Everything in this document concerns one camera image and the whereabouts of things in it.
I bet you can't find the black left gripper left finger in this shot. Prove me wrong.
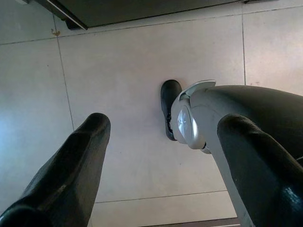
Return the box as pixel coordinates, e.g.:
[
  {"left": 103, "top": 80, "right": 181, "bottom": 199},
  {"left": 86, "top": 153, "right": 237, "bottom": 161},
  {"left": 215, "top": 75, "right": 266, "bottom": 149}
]
[{"left": 0, "top": 113, "right": 111, "bottom": 227}]

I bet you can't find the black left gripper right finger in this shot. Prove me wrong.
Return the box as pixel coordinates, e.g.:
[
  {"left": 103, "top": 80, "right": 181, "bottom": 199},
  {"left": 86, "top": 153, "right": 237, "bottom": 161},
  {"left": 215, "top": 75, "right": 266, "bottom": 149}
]
[{"left": 217, "top": 114, "right": 303, "bottom": 227}]

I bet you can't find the black robot shoe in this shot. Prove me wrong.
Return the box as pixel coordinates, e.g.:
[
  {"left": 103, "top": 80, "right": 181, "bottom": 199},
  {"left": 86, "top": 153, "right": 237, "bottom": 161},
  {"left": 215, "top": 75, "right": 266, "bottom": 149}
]
[{"left": 160, "top": 79, "right": 183, "bottom": 141}]

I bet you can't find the silver robot leg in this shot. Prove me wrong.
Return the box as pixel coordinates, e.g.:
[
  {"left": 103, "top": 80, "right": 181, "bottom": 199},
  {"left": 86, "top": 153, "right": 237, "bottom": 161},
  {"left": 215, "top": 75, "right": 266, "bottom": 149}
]
[{"left": 171, "top": 80, "right": 303, "bottom": 227}]

